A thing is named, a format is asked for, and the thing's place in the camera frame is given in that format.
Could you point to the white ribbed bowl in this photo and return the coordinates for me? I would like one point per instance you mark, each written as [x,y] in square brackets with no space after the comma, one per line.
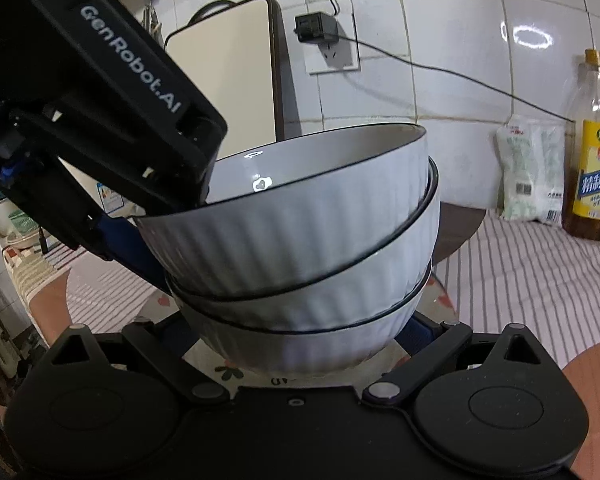
[305,350]
[305,210]
[380,270]

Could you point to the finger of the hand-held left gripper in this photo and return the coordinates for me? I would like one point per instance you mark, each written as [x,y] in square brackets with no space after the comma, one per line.
[130,250]

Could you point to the white cutting board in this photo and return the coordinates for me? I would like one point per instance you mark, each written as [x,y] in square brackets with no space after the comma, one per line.
[225,50]

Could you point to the black power adapter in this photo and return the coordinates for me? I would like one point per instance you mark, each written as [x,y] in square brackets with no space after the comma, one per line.
[315,29]

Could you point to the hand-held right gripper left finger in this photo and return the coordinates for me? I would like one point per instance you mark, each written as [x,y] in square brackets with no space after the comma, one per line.
[145,340]

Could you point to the striped patchwork tablecloth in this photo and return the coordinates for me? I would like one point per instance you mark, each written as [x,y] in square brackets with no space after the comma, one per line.
[505,285]

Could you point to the yellow label oil bottle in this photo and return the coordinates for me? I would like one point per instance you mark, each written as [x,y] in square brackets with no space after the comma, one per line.
[592,160]

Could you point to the hanging metal utensil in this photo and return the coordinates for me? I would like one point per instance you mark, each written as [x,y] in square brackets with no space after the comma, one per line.
[151,22]

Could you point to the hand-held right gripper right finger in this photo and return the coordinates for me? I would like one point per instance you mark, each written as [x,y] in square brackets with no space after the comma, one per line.
[422,332]

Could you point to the white wall socket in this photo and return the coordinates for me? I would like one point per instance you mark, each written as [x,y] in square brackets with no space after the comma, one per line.
[337,57]

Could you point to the white green packet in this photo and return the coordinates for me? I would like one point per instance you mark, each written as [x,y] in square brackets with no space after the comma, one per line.
[530,170]

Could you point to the white enamel pot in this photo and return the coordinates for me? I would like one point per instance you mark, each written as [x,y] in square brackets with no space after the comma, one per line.
[2,217]

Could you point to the white pink rabbit plate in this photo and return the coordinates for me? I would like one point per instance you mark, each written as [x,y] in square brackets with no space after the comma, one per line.
[155,310]

